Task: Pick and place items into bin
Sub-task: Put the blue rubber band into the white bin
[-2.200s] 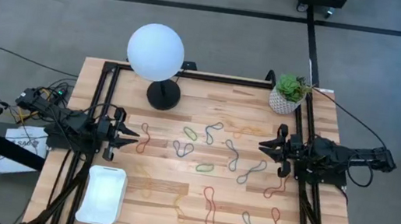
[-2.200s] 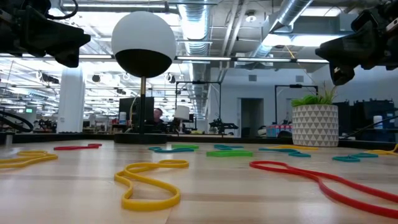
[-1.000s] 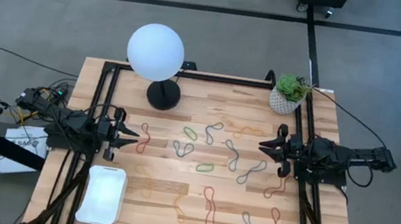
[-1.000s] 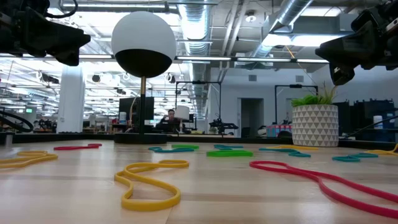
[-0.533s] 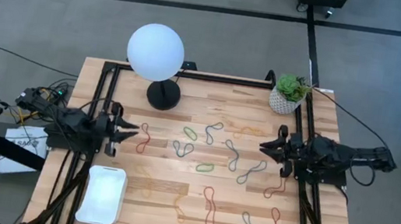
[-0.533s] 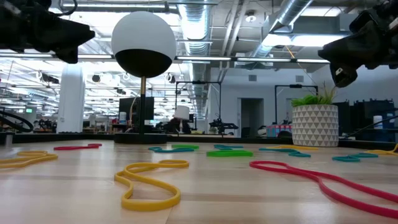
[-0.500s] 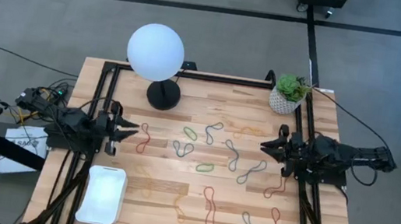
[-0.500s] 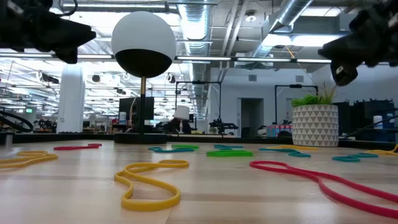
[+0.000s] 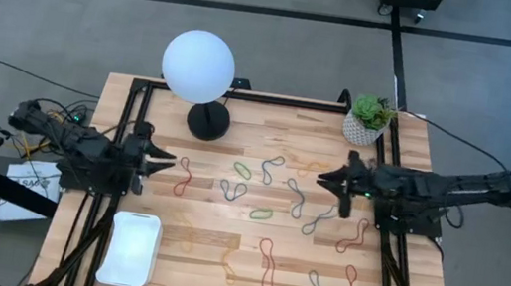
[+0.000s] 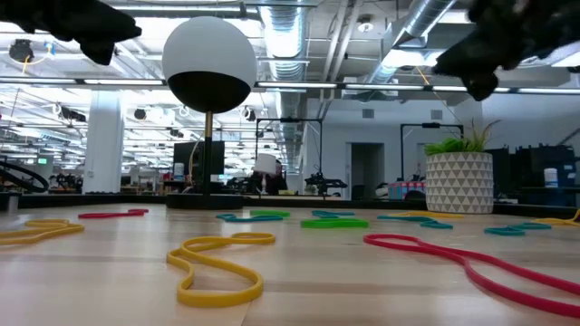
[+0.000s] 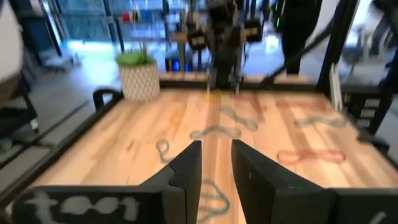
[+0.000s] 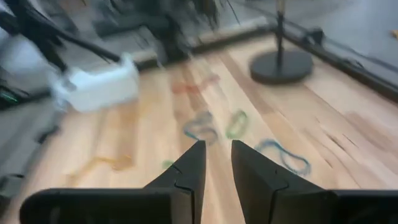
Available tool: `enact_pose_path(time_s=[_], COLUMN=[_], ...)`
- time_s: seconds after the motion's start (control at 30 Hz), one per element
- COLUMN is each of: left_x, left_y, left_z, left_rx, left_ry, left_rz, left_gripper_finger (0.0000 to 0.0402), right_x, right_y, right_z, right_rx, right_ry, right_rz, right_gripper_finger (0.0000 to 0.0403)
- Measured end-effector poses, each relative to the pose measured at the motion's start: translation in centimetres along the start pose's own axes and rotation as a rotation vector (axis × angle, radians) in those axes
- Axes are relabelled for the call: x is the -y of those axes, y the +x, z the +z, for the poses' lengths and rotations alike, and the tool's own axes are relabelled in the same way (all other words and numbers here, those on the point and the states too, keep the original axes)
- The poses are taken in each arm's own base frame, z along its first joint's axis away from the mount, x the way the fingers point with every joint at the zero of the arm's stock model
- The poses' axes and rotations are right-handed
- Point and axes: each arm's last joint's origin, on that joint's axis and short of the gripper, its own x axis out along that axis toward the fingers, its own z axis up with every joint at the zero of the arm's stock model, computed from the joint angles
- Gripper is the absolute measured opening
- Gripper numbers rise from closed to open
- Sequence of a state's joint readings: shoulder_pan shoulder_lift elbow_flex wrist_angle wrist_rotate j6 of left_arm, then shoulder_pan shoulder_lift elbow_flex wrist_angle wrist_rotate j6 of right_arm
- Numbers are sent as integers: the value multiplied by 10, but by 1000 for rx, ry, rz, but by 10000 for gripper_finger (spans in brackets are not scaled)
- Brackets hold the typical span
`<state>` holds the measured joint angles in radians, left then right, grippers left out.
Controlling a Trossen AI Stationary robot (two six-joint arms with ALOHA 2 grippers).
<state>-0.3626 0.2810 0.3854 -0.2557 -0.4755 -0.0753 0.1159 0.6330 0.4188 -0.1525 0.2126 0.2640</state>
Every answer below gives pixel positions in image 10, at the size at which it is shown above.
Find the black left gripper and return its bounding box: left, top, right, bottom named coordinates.
left=0, top=0, right=143, bottom=66

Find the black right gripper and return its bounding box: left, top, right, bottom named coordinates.
left=431, top=0, right=580, bottom=102

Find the yellow rubber band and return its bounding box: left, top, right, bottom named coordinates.
left=0, top=218, right=86, bottom=248
left=388, top=210, right=465, bottom=220
left=166, top=232, right=277, bottom=310
left=531, top=207, right=580, bottom=227

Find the teal rubber band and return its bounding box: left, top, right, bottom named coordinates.
left=376, top=214, right=454, bottom=230
left=311, top=209, right=356, bottom=219
left=483, top=221, right=553, bottom=237
left=216, top=213, right=285, bottom=224

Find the red rubber band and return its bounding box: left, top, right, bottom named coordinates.
left=78, top=208, right=150, bottom=220
left=362, top=233, right=580, bottom=319

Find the green rubber band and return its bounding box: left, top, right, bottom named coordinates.
left=249, top=208, right=292, bottom=219
left=300, top=217, right=370, bottom=230

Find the black ceiling track light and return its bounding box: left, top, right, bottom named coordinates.
left=60, top=105, right=87, bottom=123

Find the white building column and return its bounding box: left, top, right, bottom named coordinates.
left=82, top=89, right=125, bottom=195

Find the white globe table lamp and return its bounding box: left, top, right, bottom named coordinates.
left=161, top=16, right=258, bottom=210

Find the black equipment rack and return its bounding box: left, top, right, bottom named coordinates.
left=485, top=143, right=580, bottom=207

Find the potted plant in patterned planter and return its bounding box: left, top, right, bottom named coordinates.
left=423, top=118, right=502, bottom=215

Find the white ceiling sensor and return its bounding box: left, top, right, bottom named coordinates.
left=356, top=14, right=375, bottom=34

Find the pink blue striped box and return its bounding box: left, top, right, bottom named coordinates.
left=387, top=180, right=428, bottom=201

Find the black computer monitor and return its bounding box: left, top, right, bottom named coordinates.
left=172, top=140, right=227, bottom=187

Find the white lampshade lamp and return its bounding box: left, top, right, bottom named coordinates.
left=253, top=153, right=278, bottom=176

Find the person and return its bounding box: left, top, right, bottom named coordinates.
left=260, top=158, right=289, bottom=197

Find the black metal rig frame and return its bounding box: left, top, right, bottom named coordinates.
left=255, top=117, right=324, bottom=176
left=400, top=121, right=465, bottom=182

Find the silver spiral air duct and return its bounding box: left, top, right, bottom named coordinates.
left=364, top=0, right=457, bottom=87
left=260, top=0, right=314, bottom=173

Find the black aluminium table frame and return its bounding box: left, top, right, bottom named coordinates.
left=0, top=192, right=580, bottom=221

